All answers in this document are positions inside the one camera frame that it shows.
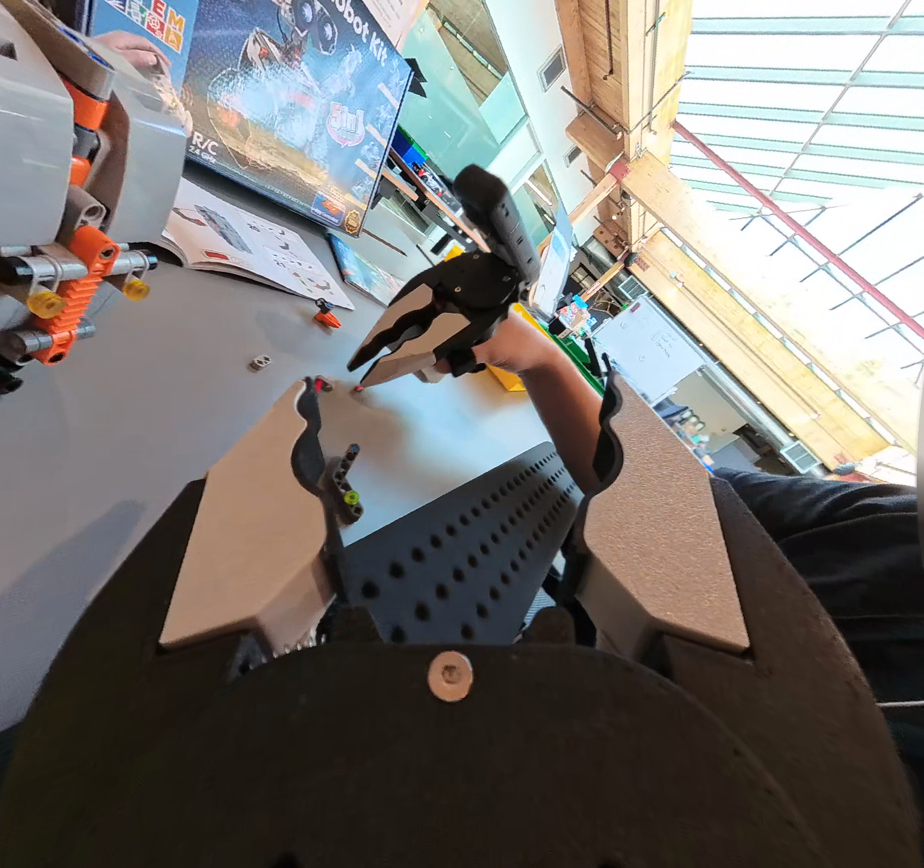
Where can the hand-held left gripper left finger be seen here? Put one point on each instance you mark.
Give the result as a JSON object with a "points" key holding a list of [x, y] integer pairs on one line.
{"points": [[245, 543]]}

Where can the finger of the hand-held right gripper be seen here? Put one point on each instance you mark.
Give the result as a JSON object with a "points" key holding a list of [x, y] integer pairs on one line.
{"points": [[411, 355], [401, 312]]}

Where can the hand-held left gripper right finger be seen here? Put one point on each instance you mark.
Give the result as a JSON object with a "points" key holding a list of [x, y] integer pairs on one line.
{"points": [[664, 521]]}

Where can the grey orange toy robot model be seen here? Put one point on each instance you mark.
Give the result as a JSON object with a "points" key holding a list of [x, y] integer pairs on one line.
{"points": [[43, 124]]}

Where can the grey desk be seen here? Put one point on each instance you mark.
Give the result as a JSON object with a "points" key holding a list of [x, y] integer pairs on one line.
{"points": [[144, 435]]}

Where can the person's right hand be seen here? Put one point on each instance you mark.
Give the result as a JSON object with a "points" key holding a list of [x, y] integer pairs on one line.
{"points": [[516, 348]]}

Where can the blue printed leaflet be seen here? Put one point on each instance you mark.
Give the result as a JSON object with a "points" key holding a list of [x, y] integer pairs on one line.
{"points": [[361, 269]]}

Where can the yellow storage bin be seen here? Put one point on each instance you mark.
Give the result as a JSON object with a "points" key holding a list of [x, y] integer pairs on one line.
{"points": [[505, 377]]}

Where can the green storage bin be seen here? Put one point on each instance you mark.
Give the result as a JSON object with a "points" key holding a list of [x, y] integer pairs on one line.
{"points": [[577, 363]]}

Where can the small grey connector piece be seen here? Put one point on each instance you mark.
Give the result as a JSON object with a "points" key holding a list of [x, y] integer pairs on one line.
{"points": [[260, 362]]}

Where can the whiteboard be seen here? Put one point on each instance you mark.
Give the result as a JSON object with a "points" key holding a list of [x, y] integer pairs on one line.
{"points": [[650, 355]]}

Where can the white instruction booklet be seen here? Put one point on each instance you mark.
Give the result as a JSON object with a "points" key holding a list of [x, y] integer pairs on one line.
{"points": [[245, 240]]}

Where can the person's dark shirt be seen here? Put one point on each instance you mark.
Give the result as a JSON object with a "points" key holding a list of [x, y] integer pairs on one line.
{"points": [[852, 557]]}

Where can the black perforated panel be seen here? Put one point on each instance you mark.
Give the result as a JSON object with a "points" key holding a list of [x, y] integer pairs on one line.
{"points": [[462, 557]]}

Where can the blue robot kit box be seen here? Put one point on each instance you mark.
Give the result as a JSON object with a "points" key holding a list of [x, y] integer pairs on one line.
{"points": [[289, 88]]}

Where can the wall air vent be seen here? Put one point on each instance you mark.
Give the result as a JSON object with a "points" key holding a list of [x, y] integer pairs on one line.
{"points": [[551, 68]]}

